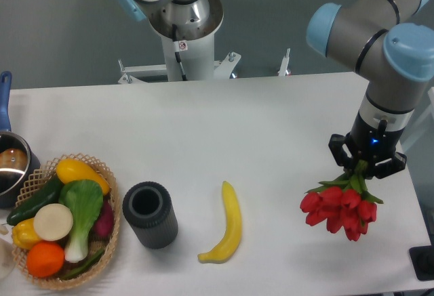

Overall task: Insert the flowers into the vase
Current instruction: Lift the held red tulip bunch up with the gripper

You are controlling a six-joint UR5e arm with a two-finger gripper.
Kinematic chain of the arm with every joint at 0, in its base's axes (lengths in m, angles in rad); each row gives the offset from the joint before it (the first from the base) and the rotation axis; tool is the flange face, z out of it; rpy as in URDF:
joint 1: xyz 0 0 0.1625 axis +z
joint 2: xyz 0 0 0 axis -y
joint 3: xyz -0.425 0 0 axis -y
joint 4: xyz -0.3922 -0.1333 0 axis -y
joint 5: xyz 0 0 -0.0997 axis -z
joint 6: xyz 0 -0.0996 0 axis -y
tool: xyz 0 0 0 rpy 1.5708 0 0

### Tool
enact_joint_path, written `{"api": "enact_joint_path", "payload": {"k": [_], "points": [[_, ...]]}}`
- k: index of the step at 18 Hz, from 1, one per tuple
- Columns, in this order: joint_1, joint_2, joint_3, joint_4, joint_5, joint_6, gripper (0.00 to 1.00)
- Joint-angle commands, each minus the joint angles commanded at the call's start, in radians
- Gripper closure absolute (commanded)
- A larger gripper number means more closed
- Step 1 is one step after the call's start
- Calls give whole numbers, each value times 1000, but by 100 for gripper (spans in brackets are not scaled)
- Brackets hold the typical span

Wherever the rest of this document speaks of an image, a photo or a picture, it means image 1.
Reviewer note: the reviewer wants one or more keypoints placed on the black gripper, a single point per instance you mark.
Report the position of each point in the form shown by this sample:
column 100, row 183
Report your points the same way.
column 376, row 145

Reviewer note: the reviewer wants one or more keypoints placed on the red tulip bouquet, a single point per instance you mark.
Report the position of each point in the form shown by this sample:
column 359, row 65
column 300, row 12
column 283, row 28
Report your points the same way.
column 343, row 203

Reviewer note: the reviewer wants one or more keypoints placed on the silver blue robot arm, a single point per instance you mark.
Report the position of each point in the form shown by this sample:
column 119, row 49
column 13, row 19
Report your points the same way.
column 377, row 41

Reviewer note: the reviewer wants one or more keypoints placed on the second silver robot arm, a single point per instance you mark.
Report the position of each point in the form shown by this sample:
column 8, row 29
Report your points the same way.
column 177, row 19

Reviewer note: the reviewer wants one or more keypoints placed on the dark grey ribbed vase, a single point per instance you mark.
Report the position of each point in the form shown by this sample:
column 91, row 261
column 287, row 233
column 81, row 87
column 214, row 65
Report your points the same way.
column 149, row 211

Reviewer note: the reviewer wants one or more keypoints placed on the black device at edge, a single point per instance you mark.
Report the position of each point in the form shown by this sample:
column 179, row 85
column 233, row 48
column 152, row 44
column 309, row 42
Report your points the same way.
column 422, row 261

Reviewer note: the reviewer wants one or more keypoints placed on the yellow banana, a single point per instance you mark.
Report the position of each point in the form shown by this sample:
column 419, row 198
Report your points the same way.
column 231, row 239

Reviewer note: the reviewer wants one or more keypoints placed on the purple sweet potato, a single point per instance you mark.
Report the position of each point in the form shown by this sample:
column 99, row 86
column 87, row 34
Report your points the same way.
column 105, row 222

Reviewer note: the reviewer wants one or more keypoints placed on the green bok choy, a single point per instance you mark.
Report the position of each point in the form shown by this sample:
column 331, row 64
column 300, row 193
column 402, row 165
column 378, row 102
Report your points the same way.
column 84, row 199

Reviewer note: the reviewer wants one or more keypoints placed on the yellow squash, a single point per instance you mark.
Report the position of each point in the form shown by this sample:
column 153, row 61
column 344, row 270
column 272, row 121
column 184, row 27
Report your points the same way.
column 69, row 170

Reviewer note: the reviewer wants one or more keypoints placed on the green bean pod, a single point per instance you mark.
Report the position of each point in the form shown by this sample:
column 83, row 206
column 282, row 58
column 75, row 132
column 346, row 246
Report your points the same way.
column 92, row 260

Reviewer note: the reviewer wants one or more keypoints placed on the woven wicker basket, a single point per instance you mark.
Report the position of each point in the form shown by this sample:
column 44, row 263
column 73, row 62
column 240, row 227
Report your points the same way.
column 104, row 246

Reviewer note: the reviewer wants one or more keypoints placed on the green cucumber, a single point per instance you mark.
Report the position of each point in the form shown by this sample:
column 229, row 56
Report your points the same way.
column 46, row 195

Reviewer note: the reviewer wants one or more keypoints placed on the white round radish slice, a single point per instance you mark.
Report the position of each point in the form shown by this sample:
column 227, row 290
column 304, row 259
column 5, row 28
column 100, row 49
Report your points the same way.
column 53, row 222

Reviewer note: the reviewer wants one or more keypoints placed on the orange fruit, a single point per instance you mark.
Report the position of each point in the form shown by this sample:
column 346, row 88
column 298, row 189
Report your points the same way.
column 45, row 259

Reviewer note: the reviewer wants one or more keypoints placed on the yellow bell pepper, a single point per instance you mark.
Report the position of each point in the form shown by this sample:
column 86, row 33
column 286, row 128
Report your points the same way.
column 24, row 235

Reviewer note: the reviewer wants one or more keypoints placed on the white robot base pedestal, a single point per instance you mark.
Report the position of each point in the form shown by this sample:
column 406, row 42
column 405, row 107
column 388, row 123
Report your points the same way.
column 184, row 61

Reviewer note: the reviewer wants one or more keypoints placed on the blue handled saucepan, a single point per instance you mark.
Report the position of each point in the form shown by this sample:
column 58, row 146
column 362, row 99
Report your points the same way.
column 18, row 161

